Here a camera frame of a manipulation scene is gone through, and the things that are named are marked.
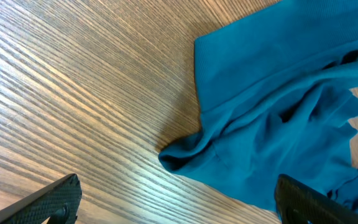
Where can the blue t-shirt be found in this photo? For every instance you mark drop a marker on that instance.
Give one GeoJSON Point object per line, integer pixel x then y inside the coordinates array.
{"type": "Point", "coordinates": [275, 93]}

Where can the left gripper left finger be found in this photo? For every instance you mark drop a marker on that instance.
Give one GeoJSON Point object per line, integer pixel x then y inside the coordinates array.
{"type": "Point", "coordinates": [55, 203]}

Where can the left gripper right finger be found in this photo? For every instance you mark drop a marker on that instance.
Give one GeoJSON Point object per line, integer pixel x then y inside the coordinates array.
{"type": "Point", "coordinates": [297, 203]}

